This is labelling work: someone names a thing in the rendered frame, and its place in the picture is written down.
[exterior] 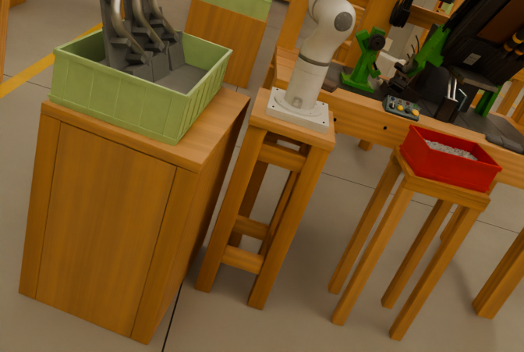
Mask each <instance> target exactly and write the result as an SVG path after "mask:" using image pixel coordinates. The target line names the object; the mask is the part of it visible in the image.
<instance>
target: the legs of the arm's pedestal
mask: <svg viewBox="0 0 524 352"><path fill-rule="evenodd" d="M266 135H268V136H270V137H274V138H277V139H279V140H283V141H285V142H288V143H290V144H294V145H297V146H300V148H299V151H296V150H293V149H291V148H287V147H284V146H281V145H279V144H275V143H272V142H270V141H267V140H265V139H264V138H265V136H266ZM329 153H330V152H329V151H326V150H324V149H321V148H317V147H314V146H312V145H309V144H305V143H303V142H300V141H297V140H294V139H292V138H289V137H285V136H282V135H280V134H277V133H273V132H271V131H268V130H264V129H261V128H259V127H256V126H252V125H250V124H249V125H248V127H247V130H246V134H245V137H244V139H243V143H242V146H241V148H240V151H239V155H238V158H237V160H236V163H235V167H234V169H233V172H232V176H231V179H230V181H229V183H228V187H227V190H226V192H225V196H224V199H223V202H222V204H221V208H220V211H219V213H218V217H217V220H216V223H215V225H214V229H213V232H212V234H211V238H210V241H209V244H208V246H207V250H206V253H205V256H204V260H203V263H202V265H201V268H200V272H199V275H198V277H197V280H196V284H195V287H194V289H195V290H200V291H203V292H205V293H210V291H211V287H212V285H213V282H214V278H215V276H216V273H217V271H218V267H219V265H220V262H221V263H224V264H226V265H231V266H233V267H236V268H240V269H243V270H246V271H248V272H252V273H256V274H257V277H256V278H255V281H254V283H253V286H252V288H251V291H250V294H249V297H248V302H247V306H250V307H252V308H256V309H259V310H263V307H264V305H265V302H266V300H267V297H268V295H269V293H270V291H271V288H272V286H273V284H274V281H275V279H276V277H277V274H278V272H279V269H280V268H281V264H282V262H283V261H284V259H285V256H286V254H287V251H288V249H289V246H290V244H291V242H292V239H293V237H294V235H295V233H296V230H297V228H298V226H299V223H300V221H301V218H302V217H303V213H304V212H305V210H306V206H307V205H308V202H309V200H310V197H311V195H312V193H313V190H314V188H315V186H316V184H317V181H318V179H319V177H320V174H321V172H322V169H323V167H324V164H325V162H326V161H327V158H328V156H329ZM257 159H258V160H261V161H263V162H267V163H270V164H272V165H276V166H279V167H282V168H284V169H288V170H291V171H290V173H289V177H288V179H287V181H286V183H285V186H284V189H283V191H282V193H281V196H280V199H279V201H278V204H277V207H276V209H275V211H274V214H273V216H272V219H271V222H270V224H269V225H268V224H265V223H262V222H258V221H256V220H253V219H249V218H247V217H244V216H241V215H238V212H239V208H240V205H241V204H242V201H243V197H244V194H245V192H246V188H247V186H248V183H249V181H250V177H251V175H252V172H253V169H254V166H255V164H256V161H257ZM231 231H234V232H237V233H241V234H244V235H247V236H251V237H253V238H256V239H258V240H262V241H263V242H262V244H261V246H260V249H259V252H258V254H254V253H251V252H249V251H244V250H242V249H239V248H237V247H233V246H230V245H227V243H228V239H229V237H230V234H231Z"/></svg>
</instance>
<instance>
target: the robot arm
mask: <svg viewBox="0 0 524 352"><path fill-rule="evenodd" d="M308 8H309V13H310V16H311V17H312V19H313V20H314V21H315V22H316V23H317V24H318V25H317V29H316V30H315V31H314V32H313V34H312V35H311V36H310V37H308V38H307V39H306V40H305V41H304V42H303V43H302V46H301V48H300V50H299V54H298V57H297V60H296V64H295V66H294V69H293V71H292V75H291V78H290V81H289V85H288V87H287V90H286V92H278V93H277V94H276V95H275V96H274V100H275V102H276V103H277V104H278V105H280V106H281V107H282V108H284V109H285V110H287V111H289V112H292V113H295V114H297V115H300V116H307V117H317V116H320V115H321V113H322V111H323V110H322V108H321V107H320V106H319V105H318V104H317V103H316V101H317V98H318V95H319V93H320V89H321V87H322V84H323V82H324V78H325V76H326V74H327V71H328V68H329V65H330V63H331V60H332V57H333V54H334V53H335V51H336V49H337V48H338V47H339V46H340V45H341V44H342V43H343V42H344V41H345V40H346V39H347V38H348V37H349V35H350V34H351V33H352V30H353V28H354V26H355V22H356V12H355V9H354V8H353V7H352V5H351V4H350V3H349V2H348V1H346V0H309V1H308Z"/></svg>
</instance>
